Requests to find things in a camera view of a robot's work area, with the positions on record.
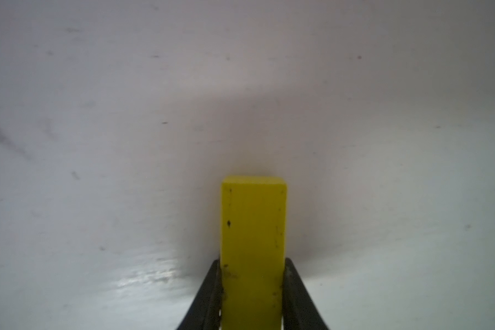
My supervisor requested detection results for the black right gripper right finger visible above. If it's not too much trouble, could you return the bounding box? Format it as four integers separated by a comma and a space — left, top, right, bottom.
282, 258, 329, 330

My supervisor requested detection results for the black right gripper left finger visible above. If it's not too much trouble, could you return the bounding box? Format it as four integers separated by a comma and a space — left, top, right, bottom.
177, 259, 222, 330

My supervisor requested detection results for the lime yellow block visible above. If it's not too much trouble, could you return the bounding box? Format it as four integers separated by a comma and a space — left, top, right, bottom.
220, 176, 287, 329

